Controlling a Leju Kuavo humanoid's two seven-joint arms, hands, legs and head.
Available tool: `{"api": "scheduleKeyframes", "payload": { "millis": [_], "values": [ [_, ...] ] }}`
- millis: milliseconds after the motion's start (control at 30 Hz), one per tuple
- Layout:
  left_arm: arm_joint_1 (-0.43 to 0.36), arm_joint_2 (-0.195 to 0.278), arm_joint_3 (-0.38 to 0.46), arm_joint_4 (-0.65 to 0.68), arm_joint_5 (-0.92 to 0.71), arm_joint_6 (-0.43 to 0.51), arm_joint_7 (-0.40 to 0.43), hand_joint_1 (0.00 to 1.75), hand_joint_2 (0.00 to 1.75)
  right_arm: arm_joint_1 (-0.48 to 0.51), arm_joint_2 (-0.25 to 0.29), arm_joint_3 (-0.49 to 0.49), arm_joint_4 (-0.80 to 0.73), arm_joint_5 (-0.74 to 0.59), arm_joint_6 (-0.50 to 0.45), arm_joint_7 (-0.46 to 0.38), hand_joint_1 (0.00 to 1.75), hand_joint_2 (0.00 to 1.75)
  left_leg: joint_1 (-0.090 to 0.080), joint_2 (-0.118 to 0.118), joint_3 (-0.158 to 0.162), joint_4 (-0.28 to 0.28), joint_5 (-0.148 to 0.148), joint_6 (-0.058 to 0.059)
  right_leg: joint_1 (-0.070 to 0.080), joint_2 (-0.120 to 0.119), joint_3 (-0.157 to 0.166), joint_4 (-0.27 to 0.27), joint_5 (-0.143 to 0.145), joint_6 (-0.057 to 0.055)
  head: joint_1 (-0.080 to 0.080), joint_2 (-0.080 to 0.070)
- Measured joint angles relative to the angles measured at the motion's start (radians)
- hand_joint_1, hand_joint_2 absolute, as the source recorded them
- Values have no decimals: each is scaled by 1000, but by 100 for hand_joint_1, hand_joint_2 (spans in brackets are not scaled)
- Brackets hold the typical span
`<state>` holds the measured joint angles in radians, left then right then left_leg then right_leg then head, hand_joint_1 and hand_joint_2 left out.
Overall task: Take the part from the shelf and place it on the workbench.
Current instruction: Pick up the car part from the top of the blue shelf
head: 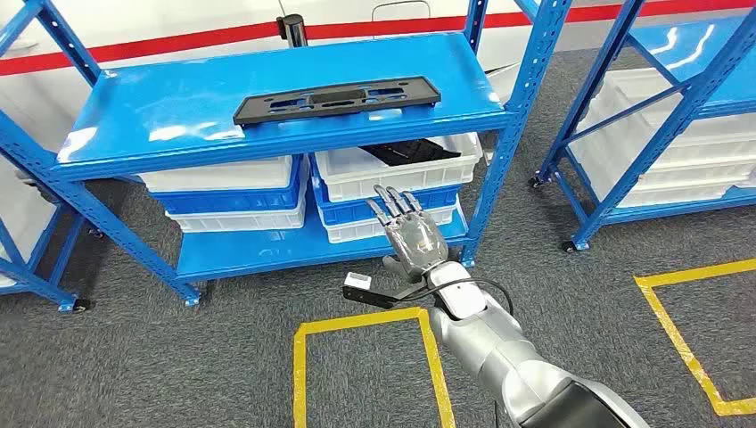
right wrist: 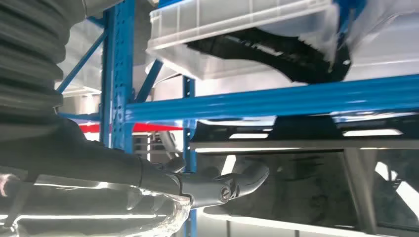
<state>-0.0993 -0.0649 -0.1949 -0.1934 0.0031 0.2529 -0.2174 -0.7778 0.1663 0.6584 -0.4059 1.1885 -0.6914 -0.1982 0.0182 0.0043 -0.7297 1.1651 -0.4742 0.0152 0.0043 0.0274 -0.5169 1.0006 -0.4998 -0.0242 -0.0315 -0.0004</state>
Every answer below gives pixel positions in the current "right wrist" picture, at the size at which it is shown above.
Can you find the white car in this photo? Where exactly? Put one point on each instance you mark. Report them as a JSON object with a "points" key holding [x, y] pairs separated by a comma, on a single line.
{"points": [[294, 189]]}

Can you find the blue metal shelf rack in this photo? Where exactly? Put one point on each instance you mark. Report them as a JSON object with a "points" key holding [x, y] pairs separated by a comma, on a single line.
{"points": [[262, 101]]}

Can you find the white plastic bin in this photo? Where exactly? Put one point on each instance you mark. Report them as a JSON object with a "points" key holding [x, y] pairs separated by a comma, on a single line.
{"points": [[203, 19], [386, 49]]}

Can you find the red barrier belt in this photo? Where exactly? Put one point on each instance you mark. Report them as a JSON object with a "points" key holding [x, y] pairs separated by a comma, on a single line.
{"points": [[147, 127]]}

